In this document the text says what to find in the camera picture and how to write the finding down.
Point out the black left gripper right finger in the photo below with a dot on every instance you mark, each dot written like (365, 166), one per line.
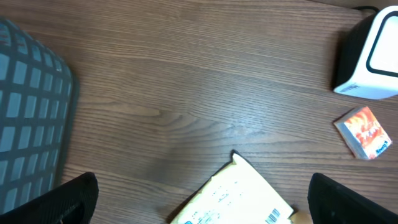
(331, 202)

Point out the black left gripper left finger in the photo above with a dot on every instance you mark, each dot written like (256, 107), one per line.
(72, 202)

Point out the white tube gold cap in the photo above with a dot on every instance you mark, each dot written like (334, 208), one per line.
(301, 218)

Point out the orange tissue pack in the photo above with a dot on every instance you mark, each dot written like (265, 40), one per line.
(363, 133)

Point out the cream wet wipes pack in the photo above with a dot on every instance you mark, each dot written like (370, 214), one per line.
(237, 193)

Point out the white barcode scanner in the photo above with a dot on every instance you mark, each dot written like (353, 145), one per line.
(367, 66)

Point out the dark grey plastic basket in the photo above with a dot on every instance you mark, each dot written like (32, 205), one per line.
(38, 100)

